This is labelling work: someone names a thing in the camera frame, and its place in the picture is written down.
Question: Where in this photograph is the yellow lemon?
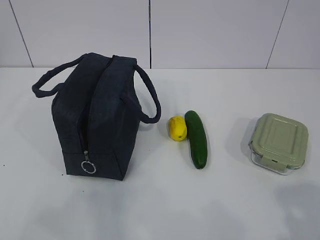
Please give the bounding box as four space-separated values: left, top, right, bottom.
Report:
168 115 187 142

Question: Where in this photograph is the green cucumber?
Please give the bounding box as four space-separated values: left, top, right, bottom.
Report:
184 110 208 170

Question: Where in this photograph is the dark navy lunch bag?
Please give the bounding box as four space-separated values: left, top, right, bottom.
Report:
32 52 162 180

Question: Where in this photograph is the glass container with green lid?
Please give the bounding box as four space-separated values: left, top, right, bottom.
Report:
240 113 309 176

